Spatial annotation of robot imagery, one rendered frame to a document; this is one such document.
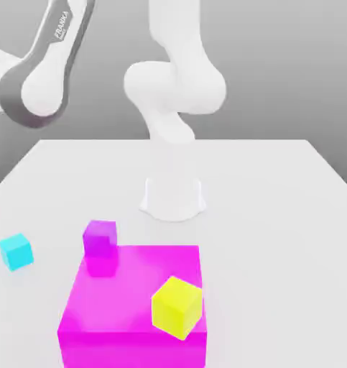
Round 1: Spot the small purple cube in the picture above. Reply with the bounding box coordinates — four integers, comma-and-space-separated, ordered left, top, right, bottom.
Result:
82, 219, 119, 278

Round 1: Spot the small yellow cube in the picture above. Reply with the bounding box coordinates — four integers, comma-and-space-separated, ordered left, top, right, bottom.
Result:
151, 275, 203, 341

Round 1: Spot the small cyan cube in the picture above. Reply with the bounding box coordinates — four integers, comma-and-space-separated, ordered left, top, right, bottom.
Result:
0, 233, 35, 272

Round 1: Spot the large magenta box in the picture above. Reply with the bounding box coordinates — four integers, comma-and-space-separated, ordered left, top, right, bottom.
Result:
57, 244, 208, 368

